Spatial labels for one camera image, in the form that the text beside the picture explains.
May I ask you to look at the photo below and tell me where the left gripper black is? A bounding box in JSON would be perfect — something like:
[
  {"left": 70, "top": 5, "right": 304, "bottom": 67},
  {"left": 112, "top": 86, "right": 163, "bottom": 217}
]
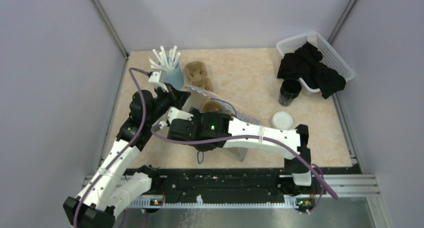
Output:
[{"left": 146, "top": 82, "right": 191, "bottom": 126}]

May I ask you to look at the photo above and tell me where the checkered paper takeout bag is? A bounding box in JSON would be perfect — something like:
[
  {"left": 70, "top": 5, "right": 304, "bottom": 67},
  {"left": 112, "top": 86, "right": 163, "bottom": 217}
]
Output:
[{"left": 180, "top": 84, "right": 263, "bottom": 164}]

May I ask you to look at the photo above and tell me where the stack of black cups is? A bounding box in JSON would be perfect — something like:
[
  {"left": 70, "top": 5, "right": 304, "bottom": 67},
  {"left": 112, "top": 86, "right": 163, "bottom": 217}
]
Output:
[{"left": 278, "top": 79, "right": 302, "bottom": 106}]

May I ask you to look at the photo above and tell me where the cardboard cup carrier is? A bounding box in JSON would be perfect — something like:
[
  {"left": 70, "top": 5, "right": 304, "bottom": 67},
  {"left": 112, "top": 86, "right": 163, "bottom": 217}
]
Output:
[
  {"left": 184, "top": 61, "right": 213, "bottom": 92},
  {"left": 201, "top": 100, "right": 227, "bottom": 113}
]

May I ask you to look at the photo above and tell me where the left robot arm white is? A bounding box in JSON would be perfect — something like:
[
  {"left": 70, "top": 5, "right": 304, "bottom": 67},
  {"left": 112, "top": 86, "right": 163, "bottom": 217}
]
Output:
[{"left": 63, "top": 84, "right": 191, "bottom": 228}]

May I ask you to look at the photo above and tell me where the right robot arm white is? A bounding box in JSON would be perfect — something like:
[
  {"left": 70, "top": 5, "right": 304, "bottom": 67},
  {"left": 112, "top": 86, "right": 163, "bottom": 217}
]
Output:
[{"left": 166, "top": 107, "right": 314, "bottom": 194}]

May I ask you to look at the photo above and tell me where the blue straw holder cup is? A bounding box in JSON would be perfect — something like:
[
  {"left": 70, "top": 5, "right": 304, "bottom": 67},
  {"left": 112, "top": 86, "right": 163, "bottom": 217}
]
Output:
[{"left": 163, "top": 63, "right": 184, "bottom": 90}]

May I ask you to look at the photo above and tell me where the white wrapped straws bundle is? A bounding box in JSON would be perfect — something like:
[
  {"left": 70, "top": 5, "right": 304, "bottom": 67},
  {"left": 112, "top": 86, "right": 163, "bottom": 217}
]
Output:
[{"left": 148, "top": 45, "right": 181, "bottom": 73}]

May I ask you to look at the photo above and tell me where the stack of white lids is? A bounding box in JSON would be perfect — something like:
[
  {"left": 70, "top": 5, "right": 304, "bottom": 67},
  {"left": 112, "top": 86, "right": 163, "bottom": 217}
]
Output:
[{"left": 271, "top": 111, "right": 294, "bottom": 130}]

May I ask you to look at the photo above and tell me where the black cloth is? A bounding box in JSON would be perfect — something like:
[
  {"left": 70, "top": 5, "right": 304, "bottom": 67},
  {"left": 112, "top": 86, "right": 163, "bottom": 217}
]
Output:
[{"left": 277, "top": 42, "right": 347, "bottom": 99}]

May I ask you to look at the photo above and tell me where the white plastic basket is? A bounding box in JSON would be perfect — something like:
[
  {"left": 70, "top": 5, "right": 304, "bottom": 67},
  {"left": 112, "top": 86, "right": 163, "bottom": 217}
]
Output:
[{"left": 276, "top": 32, "right": 355, "bottom": 99}]

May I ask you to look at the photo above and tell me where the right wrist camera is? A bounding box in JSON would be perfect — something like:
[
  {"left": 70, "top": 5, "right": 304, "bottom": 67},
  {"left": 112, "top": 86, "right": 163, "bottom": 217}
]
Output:
[{"left": 158, "top": 107, "right": 194, "bottom": 129}]

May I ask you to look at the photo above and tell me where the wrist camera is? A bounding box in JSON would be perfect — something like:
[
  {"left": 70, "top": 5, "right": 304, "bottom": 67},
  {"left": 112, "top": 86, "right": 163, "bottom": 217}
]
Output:
[
  {"left": 158, "top": 107, "right": 194, "bottom": 129},
  {"left": 148, "top": 70, "right": 169, "bottom": 93}
]

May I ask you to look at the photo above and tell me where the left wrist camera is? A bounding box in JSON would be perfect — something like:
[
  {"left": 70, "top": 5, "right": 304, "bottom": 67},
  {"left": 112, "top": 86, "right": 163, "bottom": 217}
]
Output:
[{"left": 148, "top": 70, "right": 169, "bottom": 93}]

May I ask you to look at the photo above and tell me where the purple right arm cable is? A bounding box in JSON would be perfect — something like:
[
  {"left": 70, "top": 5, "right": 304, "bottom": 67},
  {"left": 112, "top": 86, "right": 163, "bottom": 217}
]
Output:
[{"left": 150, "top": 125, "right": 340, "bottom": 215}]

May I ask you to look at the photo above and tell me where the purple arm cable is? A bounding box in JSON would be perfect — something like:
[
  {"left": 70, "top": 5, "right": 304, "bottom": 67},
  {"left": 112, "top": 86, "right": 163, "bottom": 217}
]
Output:
[
  {"left": 150, "top": 125, "right": 340, "bottom": 215},
  {"left": 72, "top": 67, "right": 152, "bottom": 228}
]

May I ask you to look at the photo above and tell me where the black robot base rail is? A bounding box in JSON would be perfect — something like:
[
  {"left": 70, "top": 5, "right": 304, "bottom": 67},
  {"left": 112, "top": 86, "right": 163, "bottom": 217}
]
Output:
[{"left": 129, "top": 166, "right": 321, "bottom": 213}]

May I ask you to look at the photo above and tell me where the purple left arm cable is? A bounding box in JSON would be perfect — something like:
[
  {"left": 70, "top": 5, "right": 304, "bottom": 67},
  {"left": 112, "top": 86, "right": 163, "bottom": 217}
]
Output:
[{"left": 72, "top": 67, "right": 152, "bottom": 228}]

